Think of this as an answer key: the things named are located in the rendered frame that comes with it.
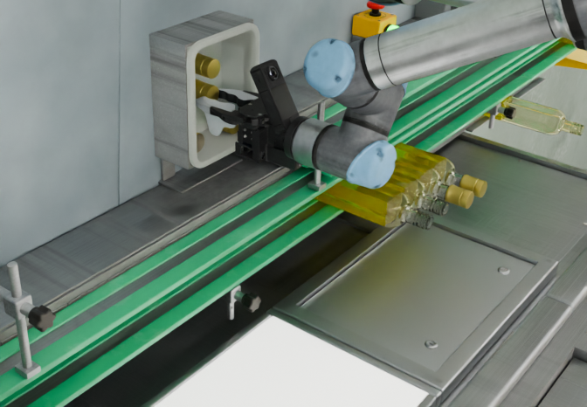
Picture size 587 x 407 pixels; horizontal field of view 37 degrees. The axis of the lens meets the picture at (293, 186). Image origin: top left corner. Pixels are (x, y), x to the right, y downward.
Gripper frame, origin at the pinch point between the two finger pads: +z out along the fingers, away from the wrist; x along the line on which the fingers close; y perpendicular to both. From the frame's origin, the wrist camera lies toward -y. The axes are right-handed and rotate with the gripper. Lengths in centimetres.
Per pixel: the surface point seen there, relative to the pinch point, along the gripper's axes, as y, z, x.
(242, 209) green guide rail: 17.8, -9.5, -2.9
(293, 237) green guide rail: 25.4, -15.0, 4.6
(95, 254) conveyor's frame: 15.2, -3.1, -30.2
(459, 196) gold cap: 22, -34, 31
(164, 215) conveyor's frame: 15.6, -2.9, -15.0
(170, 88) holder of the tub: -3.5, 1.2, -7.8
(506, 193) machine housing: 40, -29, 67
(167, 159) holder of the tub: 9.9, 2.7, -8.2
